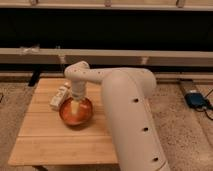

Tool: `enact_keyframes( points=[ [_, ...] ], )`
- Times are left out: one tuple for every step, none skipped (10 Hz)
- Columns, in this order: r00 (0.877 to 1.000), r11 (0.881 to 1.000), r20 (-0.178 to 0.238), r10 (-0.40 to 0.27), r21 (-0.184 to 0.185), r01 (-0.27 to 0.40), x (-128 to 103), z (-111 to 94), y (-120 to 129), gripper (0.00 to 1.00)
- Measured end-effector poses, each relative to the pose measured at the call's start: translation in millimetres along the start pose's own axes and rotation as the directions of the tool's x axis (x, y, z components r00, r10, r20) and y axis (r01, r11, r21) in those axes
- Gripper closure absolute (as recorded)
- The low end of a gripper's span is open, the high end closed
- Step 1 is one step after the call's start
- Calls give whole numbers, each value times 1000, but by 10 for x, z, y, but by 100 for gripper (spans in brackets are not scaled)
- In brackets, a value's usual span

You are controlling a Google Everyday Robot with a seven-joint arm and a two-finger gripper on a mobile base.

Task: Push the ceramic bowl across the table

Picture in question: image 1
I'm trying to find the orange ceramic bowl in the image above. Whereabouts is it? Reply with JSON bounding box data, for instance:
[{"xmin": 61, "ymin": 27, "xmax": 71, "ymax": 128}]
[{"xmin": 59, "ymin": 97, "xmax": 93, "ymax": 126}]

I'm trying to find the blue black device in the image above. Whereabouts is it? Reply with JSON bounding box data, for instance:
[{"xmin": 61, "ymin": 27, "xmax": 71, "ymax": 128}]
[{"xmin": 184, "ymin": 90, "xmax": 210, "ymax": 108}]

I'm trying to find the light wooden table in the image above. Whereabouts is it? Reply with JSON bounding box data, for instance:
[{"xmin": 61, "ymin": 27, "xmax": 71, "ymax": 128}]
[{"xmin": 8, "ymin": 78, "xmax": 118, "ymax": 171}]

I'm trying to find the small white box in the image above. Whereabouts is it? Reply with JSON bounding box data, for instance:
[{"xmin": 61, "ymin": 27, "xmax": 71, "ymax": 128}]
[{"xmin": 50, "ymin": 82, "xmax": 70, "ymax": 110}]

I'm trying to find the black cable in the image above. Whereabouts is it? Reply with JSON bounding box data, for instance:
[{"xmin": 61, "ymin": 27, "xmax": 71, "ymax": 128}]
[{"xmin": 199, "ymin": 87, "xmax": 213, "ymax": 121}]

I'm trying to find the cream ribbed gripper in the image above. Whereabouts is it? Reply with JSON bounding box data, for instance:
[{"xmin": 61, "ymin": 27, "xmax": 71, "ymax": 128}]
[{"xmin": 71, "ymin": 81, "xmax": 86, "ymax": 115}]

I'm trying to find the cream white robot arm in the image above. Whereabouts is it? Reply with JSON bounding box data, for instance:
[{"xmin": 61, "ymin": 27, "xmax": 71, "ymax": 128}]
[{"xmin": 65, "ymin": 61, "xmax": 171, "ymax": 171}]

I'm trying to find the wooden shelf rail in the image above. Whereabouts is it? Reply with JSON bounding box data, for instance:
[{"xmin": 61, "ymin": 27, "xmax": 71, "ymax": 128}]
[{"xmin": 0, "ymin": 47, "xmax": 213, "ymax": 67}]

